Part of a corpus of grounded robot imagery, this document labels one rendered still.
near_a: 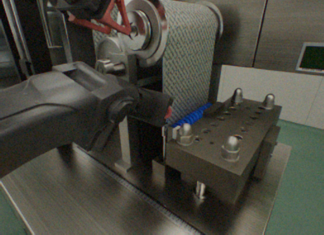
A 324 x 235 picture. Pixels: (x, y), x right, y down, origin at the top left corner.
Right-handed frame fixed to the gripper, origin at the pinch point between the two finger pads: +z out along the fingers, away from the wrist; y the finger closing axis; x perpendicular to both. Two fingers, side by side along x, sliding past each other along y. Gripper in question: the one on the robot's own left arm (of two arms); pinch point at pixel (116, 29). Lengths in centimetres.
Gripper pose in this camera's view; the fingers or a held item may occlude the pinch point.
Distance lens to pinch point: 42.8
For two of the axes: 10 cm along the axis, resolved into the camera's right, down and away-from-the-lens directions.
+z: 4.7, 3.0, 8.3
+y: 7.9, 2.7, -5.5
